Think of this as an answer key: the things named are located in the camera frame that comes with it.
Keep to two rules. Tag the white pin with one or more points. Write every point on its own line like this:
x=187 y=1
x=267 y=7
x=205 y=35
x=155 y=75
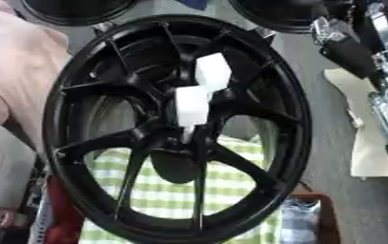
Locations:
x=191 y=106
x=212 y=71

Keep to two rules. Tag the black spoked wheel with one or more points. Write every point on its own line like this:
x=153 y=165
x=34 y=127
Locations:
x=269 y=105

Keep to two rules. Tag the black round wheel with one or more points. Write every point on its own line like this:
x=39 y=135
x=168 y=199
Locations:
x=280 y=14
x=74 y=11

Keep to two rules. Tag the blue object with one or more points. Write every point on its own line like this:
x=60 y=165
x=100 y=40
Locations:
x=194 y=3

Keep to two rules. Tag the blue checked cloth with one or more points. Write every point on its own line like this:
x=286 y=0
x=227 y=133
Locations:
x=299 y=222

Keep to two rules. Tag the red bag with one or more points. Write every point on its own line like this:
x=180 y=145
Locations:
x=63 y=213

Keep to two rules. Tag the red box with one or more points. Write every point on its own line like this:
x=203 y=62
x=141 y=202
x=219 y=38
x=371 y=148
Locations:
x=329 y=219

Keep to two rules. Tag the beige paper sheet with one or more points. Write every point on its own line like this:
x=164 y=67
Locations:
x=369 y=139

